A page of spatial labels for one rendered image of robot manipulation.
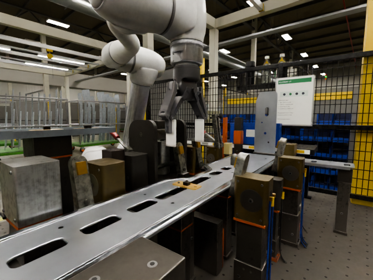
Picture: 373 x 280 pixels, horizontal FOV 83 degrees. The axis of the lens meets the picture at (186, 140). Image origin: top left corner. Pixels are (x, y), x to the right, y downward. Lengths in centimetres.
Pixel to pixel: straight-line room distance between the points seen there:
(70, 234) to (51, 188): 12
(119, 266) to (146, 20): 46
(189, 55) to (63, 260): 49
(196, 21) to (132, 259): 52
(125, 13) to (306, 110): 122
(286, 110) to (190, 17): 107
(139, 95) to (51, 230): 84
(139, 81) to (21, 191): 79
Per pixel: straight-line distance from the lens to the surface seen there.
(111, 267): 29
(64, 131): 68
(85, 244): 40
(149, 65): 113
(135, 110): 119
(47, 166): 51
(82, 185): 56
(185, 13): 58
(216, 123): 106
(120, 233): 41
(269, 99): 126
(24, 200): 51
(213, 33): 558
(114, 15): 53
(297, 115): 151
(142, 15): 53
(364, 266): 102
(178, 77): 58
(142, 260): 29
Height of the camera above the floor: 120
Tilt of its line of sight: 6 degrees down
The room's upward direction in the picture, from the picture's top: straight up
